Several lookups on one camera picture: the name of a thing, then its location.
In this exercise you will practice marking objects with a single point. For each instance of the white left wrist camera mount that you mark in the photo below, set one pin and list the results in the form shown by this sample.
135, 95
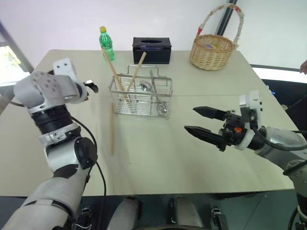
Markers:
63, 65

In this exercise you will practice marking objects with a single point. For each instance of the purple yellow packet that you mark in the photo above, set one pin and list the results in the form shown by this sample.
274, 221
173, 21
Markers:
209, 45

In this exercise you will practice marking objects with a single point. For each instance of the person's bare hand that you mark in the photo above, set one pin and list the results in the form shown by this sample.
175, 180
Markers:
304, 67

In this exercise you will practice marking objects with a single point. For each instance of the green plastic bottle yellow cap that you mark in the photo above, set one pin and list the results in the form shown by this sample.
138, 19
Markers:
106, 43

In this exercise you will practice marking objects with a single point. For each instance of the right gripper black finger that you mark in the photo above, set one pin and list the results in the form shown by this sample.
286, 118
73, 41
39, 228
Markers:
211, 112
204, 134

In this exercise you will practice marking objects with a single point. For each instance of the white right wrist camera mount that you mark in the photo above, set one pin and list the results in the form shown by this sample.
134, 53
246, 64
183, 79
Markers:
254, 98

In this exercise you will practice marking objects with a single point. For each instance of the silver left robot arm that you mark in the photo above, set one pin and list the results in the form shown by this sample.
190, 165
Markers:
57, 155

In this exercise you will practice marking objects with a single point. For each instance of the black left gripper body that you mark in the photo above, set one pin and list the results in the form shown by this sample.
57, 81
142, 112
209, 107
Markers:
92, 86

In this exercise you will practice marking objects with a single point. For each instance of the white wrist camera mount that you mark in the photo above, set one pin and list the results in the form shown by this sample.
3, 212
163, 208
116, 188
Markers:
63, 65
254, 98

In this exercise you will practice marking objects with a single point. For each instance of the black tissue box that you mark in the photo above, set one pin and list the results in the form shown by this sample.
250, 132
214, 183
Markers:
151, 56

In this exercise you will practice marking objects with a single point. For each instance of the black side table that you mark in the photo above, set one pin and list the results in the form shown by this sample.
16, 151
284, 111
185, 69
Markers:
287, 95

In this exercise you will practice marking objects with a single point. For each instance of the grey window frame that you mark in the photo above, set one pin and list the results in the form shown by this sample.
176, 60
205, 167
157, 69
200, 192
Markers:
14, 45

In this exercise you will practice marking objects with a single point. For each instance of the wooden chopstick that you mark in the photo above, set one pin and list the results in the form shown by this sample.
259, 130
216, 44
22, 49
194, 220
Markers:
111, 129
112, 68
139, 65

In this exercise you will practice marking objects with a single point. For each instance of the black block with metal clip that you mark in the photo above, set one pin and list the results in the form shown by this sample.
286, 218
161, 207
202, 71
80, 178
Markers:
85, 215
219, 218

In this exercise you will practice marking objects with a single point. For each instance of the dark door frame strip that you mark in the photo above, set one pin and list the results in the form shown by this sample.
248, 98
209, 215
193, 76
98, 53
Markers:
226, 21

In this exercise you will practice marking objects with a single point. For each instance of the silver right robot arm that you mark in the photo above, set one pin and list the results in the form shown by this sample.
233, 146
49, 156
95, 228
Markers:
283, 141

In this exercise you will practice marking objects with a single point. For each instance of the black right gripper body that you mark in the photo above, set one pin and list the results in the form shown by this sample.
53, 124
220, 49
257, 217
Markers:
231, 131

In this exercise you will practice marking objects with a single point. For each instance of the metal spoon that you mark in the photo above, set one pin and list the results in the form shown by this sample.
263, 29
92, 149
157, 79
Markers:
145, 85
155, 87

